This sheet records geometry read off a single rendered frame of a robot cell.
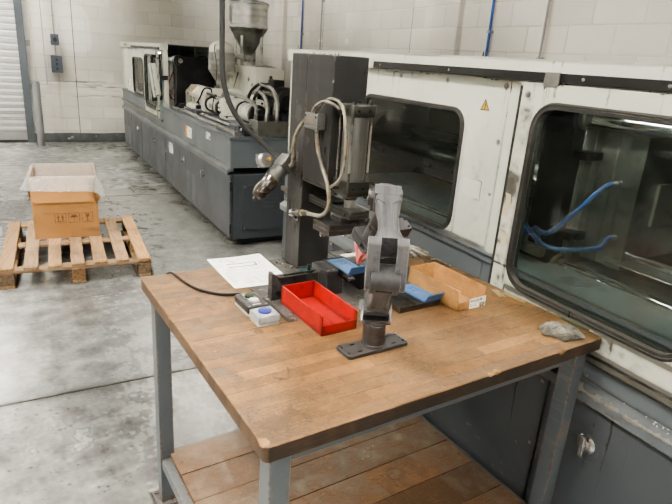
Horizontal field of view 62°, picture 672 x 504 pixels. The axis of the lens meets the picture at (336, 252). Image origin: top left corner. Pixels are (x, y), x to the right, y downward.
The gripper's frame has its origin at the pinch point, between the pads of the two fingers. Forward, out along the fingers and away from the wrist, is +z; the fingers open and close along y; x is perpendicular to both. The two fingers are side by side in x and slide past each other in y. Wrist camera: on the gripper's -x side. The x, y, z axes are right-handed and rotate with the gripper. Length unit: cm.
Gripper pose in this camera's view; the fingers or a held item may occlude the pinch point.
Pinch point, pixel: (359, 260)
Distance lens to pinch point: 159.0
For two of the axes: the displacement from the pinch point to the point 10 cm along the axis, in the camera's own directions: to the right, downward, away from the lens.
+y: -4.4, -7.5, 5.0
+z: -3.3, 6.5, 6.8
